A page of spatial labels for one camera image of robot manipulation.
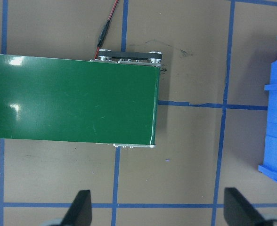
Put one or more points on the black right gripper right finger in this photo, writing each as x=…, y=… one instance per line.
x=238, y=211

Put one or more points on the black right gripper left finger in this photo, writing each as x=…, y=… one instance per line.
x=80, y=212

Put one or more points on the green conveyor belt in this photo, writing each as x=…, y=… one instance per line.
x=109, y=100

